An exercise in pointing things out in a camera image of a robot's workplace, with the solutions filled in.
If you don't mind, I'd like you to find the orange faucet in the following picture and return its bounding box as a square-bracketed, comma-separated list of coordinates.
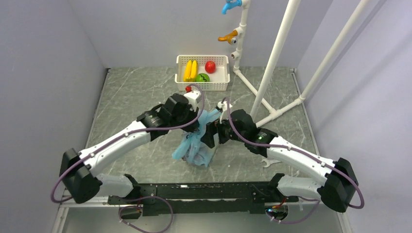
[218, 30, 238, 45]

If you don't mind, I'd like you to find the aluminium rail frame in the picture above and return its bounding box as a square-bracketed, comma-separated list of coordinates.
[52, 197, 353, 233]

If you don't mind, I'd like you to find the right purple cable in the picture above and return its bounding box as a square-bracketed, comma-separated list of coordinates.
[223, 98, 365, 210]

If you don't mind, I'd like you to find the light blue plastic bag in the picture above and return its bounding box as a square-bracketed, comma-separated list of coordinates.
[172, 109, 221, 167]

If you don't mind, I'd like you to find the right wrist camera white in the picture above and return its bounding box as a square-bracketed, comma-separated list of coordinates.
[216, 100, 232, 123]

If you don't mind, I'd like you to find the purple cable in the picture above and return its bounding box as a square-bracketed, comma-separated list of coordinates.
[50, 84, 206, 204]
[223, 98, 365, 210]

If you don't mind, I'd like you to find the white plastic basket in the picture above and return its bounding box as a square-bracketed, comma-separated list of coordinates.
[174, 55, 230, 91]

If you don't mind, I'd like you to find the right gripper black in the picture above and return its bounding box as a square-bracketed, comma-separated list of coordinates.
[200, 111, 247, 149]

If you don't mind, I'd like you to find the red fake apple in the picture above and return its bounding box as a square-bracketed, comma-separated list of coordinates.
[205, 61, 216, 74]

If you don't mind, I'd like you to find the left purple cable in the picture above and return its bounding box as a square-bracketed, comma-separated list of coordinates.
[50, 84, 206, 204]

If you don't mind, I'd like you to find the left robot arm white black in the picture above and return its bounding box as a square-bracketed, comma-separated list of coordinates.
[59, 90, 205, 204]

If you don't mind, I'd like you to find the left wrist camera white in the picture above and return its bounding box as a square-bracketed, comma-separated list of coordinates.
[183, 85, 202, 111]

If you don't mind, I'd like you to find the yellow fake banana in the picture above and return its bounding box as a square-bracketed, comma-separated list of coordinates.
[183, 60, 198, 82]

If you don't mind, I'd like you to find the silver wrench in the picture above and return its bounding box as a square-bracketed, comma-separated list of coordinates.
[260, 158, 280, 168]

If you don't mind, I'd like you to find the blue faucet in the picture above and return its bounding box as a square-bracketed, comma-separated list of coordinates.
[222, 0, 242, 15]

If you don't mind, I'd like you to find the white PVC pipe frame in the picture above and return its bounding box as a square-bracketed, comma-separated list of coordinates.
[231, 0, 370, 127]

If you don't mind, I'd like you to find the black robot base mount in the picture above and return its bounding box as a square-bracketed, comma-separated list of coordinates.
[108, 182, 298, 216]

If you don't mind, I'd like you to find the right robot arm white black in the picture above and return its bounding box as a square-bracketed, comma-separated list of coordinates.
[201, 110, 360, 213]

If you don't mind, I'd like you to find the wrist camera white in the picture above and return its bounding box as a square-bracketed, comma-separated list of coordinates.
[216, 100, 232, 123]
[183, 85, 202, 111]

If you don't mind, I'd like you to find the green fake watermelon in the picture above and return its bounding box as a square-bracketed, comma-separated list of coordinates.
[195, 73, 210, 83]

